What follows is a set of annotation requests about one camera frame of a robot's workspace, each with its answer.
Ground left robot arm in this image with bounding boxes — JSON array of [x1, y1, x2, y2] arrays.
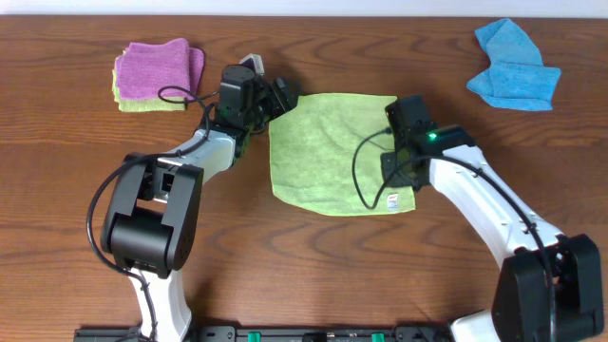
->
[[90, 64, 301, 341]]

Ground right black camera cable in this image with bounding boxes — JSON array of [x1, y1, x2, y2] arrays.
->
[[351, 126, 557, 333]]

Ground green folded cloth under purple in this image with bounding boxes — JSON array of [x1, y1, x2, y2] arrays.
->
[[112, 57, 186, 113]]

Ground blue crumpled cloth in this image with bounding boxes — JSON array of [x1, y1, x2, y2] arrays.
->
[[466, 18, 561, 111]]

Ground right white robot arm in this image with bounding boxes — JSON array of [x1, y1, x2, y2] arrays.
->
[[383, 125, 604, 342]]

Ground light green microfiber cloth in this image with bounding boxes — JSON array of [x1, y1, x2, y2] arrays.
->
[[269, 93, 415, 217]]

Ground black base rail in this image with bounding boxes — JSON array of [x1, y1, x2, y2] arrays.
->
[[73, 324, 457, 342]]

